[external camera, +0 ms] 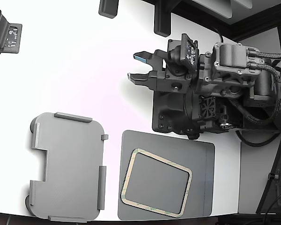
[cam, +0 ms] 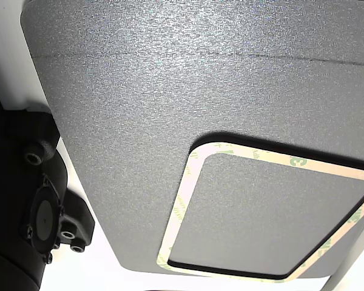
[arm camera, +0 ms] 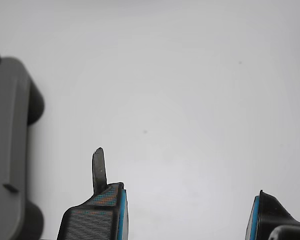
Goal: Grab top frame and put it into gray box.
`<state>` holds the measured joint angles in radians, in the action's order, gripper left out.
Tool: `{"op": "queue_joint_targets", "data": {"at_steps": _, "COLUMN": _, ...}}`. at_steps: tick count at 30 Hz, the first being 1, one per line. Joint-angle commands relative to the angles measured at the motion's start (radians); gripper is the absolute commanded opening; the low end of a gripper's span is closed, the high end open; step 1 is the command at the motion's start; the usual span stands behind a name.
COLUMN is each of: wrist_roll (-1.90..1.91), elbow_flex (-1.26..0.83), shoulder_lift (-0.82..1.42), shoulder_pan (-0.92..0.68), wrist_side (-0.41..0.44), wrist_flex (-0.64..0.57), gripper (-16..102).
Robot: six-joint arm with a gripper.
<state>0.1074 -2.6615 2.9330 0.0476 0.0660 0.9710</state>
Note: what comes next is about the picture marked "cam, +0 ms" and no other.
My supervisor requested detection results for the beige adhesive frame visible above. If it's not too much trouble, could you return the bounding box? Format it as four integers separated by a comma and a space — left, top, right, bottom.
156, 141, 364, 281

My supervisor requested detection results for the gray flat box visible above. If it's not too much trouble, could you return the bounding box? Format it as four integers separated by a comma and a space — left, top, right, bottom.
19, 0, 364, 281

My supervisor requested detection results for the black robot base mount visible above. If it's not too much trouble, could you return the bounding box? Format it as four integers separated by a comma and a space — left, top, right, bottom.
50, 187, 95, 254

